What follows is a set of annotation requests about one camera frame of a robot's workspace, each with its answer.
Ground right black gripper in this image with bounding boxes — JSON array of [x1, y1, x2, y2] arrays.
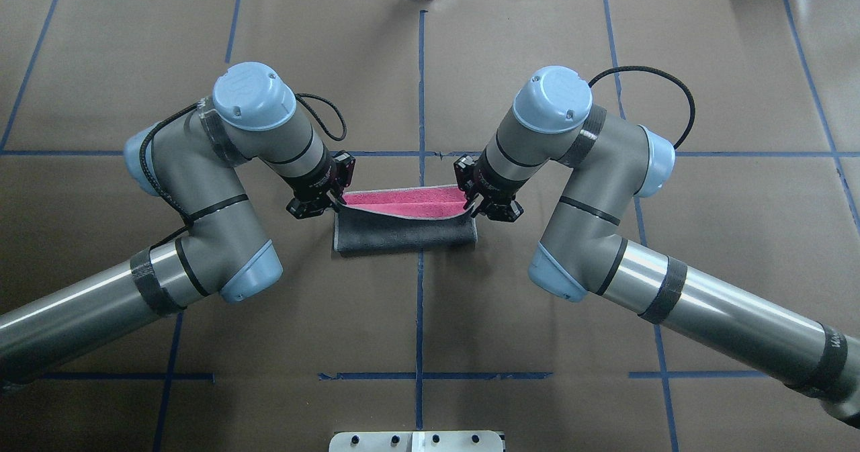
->
[[454, 155, 525, 222]]

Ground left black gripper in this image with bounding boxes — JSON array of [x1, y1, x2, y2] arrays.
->
[[286, 151, 355, 219]]

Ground pink and grey towel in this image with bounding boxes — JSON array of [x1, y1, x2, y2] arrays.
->
[[333, 185, 478, 255]]

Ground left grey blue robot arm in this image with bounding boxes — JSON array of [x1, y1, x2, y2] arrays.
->
[[1, 61, 355, 395]]

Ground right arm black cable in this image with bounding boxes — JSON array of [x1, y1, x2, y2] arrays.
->
[[588, 66, 696, 150]]

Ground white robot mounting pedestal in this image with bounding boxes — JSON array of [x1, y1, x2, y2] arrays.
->
[[328, 430, 507, 451]]

